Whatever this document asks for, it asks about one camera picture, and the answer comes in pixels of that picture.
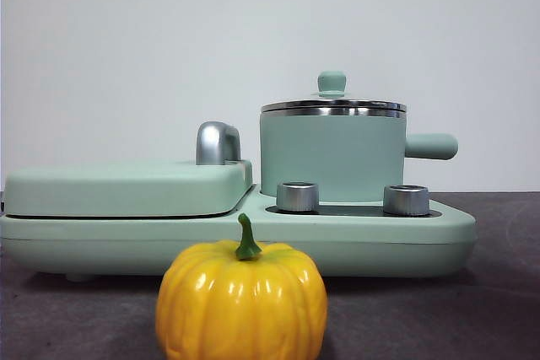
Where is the glass lid with green knob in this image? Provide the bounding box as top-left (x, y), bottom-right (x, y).
top-left (260, 70), bottom-right (408, 113)

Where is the silver control knob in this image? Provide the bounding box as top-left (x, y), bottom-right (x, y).
top-left (382, 185), bottom-right (430, 216)
top-left (276, 181), bottom-right (321, 213)

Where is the silver griddle cover handle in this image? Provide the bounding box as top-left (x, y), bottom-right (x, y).
top-left (195, 121), bottom-right (243, 166)

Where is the yellow toy pumpkin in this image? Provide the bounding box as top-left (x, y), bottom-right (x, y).
top-left (154, 212), bottom-right (329, 360)

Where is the mint green breakfast machine base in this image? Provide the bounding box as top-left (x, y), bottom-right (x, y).
top-left (0, 182), bottom-right (478, 283)

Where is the mint green pot with handle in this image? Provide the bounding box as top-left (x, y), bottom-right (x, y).
top-left (259, 107), bottom-right (460, 203)

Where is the mint green griddle cover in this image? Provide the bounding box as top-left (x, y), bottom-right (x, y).
top-left (3, 159), bottom-right (255, 219)

